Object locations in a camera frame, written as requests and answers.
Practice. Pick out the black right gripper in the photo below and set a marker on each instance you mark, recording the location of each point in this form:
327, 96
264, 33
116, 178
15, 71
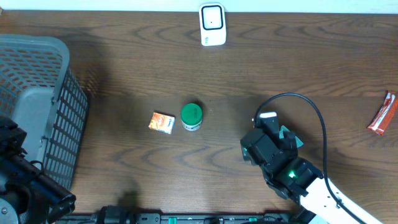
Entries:
289, 144

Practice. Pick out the teal wipes packet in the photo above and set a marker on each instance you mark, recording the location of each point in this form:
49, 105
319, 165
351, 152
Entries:
284, 132

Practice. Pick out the green lid jar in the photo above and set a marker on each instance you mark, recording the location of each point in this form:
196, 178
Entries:
191, 116

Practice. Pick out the red candy bar wrapper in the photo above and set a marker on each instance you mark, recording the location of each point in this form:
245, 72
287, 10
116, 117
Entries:
385, 114

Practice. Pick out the orange small box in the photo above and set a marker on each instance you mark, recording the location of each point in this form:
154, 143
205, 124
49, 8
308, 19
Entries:
162, 122

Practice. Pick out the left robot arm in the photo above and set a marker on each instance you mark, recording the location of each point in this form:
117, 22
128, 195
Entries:
29, 195

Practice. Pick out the white barcode scanner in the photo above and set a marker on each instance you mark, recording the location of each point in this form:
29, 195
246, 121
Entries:
212, 24

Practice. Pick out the grey plastic basket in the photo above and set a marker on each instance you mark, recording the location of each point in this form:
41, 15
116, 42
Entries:
40, 93

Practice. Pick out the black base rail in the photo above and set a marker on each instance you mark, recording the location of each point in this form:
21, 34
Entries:
155, 218

